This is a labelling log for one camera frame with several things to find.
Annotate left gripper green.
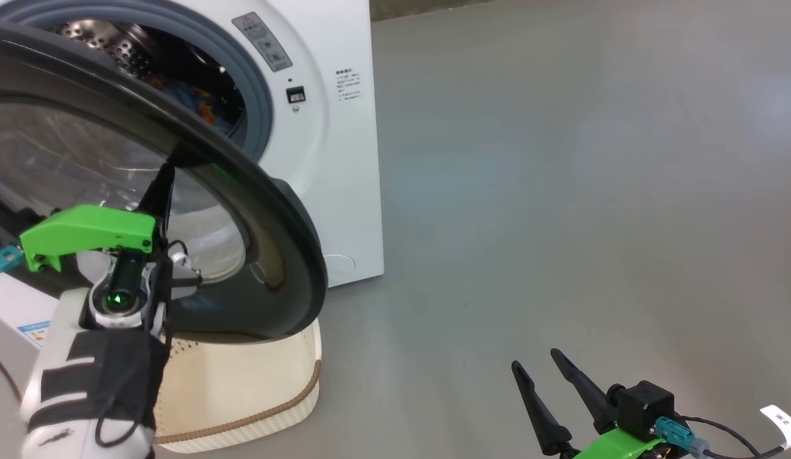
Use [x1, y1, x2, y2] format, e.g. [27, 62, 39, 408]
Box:
[19, 163, 202, 330]

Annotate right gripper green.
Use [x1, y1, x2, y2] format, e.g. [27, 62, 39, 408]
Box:
[512, 348, 668, 459]

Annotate blue cartoon print shorts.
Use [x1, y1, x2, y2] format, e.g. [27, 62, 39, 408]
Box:
[161, 83, 246, 138]

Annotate black round glass washer door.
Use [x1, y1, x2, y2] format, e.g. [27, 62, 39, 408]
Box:
[0, 19, 328, 345]

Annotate stainless steel washing machine drum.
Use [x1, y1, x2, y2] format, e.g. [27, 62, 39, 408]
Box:
[51, 19, 154, 80]

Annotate white front-load washing machine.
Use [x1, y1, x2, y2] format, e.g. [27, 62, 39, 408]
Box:
[0, 0, 385, 415]

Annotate blue energy label sticker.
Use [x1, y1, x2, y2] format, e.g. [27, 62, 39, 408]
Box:
[18, 321, 52, 348]

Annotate grey warning sticker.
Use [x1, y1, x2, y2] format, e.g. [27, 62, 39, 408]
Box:
[232, 11, 293, 72]

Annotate round drain filter cover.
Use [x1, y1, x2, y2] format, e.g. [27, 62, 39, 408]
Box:
[323, 255, 357, 288]

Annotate cream perforated laundry basket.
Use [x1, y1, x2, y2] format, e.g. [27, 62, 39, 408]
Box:
[150, 319, 323, 455]

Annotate teal right camera connector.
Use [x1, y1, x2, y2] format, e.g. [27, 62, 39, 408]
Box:
[654, 418, 712, 456]

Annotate teal camera connector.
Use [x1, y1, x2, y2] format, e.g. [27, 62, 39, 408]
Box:
[654, 418, 712, 456]
[0, 245, 25, 279]

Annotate teal left camera connector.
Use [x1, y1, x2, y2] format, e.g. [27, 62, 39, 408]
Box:
[0, 245, 25, 279]

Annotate black arm cable wrap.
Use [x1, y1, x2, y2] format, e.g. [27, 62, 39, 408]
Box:
[38, 328, 172, 429]

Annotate thin black right camera cable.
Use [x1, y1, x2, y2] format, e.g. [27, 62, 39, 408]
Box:
[676, 416, 791, 459]

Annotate white cable tag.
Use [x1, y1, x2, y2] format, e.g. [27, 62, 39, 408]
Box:
[760, 405, 791, 450]

